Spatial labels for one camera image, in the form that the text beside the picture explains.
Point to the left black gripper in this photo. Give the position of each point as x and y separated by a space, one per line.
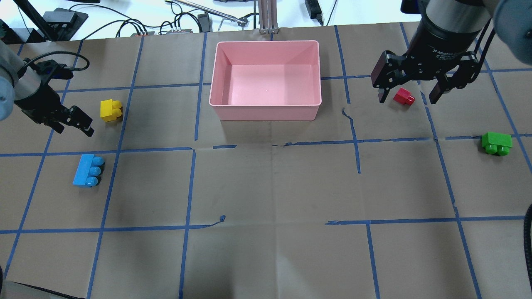
36 101

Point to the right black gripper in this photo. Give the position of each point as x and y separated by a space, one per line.
443 45

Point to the blue toy block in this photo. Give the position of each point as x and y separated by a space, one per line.
88 173

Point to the green toy block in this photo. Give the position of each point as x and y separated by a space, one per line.
495 143

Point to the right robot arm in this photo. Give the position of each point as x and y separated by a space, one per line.
510 19

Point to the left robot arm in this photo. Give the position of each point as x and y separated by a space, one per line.
25 84

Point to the pink plastic box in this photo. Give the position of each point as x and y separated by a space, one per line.
276 80

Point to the red toy block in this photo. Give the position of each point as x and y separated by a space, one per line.
404 97

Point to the yellow toy block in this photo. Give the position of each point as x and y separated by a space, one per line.
110 110

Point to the usb hub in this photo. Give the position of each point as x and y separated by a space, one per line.
179 31
143 34

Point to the black power adapter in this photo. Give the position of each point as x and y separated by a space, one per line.
314 10

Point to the metal rod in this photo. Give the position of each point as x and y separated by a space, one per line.
241 21

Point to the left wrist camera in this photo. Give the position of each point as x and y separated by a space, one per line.
50 69

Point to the aluminium frame post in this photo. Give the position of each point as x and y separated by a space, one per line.
268 17

